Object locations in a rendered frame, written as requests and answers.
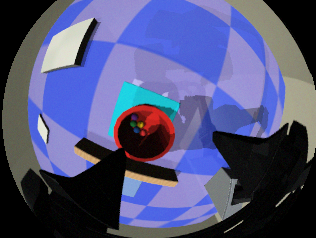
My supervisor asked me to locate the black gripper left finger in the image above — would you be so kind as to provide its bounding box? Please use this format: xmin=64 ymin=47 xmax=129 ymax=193
xmin=39 ymin=147 xmax=127 ymax=231

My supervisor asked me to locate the red cup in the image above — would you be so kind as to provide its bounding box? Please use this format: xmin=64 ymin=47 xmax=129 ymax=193
xmin=113 ymin=104 xmax=174 ymax=161

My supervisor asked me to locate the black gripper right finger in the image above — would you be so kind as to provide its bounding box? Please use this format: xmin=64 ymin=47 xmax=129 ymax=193
xmin=212 ymin=123 xmax=288 ymax=197

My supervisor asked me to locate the tan wooden bar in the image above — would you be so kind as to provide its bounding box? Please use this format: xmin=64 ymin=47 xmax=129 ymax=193
xmin=74 ymin=138 xmax=178 ymax=187

